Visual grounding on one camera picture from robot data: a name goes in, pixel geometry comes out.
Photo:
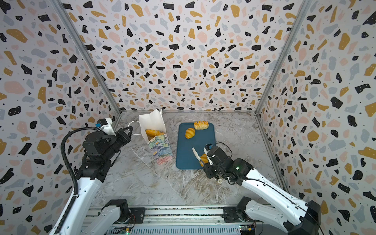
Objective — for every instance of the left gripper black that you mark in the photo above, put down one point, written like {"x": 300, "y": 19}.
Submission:
{"x": 125, "y": 138}

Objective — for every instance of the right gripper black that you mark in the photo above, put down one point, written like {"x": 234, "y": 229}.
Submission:
{"x": 207, "y": 170}

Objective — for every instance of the white metal tongs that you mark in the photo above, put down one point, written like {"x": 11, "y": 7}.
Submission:
{"x": 196, "y": 155}

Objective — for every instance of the large seeded oval bread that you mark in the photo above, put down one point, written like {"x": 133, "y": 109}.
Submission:
{"x": 153, "y": 133}

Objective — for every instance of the floral paper bag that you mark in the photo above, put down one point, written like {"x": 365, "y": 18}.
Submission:
{"x": 160, "y": 145}

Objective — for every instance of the rectangular pastry bread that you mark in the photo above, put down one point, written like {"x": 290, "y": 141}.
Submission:
{"x": 201, "y": 125}

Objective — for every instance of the small striped bun top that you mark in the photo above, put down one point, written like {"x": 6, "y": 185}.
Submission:
{"x": 190, "y": 133}

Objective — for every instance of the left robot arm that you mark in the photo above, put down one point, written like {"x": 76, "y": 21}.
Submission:
{"x": 86, "y": 182}

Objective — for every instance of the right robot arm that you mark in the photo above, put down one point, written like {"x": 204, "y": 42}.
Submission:
{"x": 288, "y": 213}

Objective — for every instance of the teal tray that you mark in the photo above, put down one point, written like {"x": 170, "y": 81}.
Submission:
{"x": 185, "y": 158}

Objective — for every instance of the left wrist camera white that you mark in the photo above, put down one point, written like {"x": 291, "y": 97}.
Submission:
{"x": 105, "y": 125}

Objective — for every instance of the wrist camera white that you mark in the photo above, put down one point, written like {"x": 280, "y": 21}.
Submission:
{"x": 105, "y": 125}
{"x": 207, "y": 149}

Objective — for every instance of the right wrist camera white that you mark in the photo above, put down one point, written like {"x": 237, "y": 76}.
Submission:
{"x": 207, "y": 149}

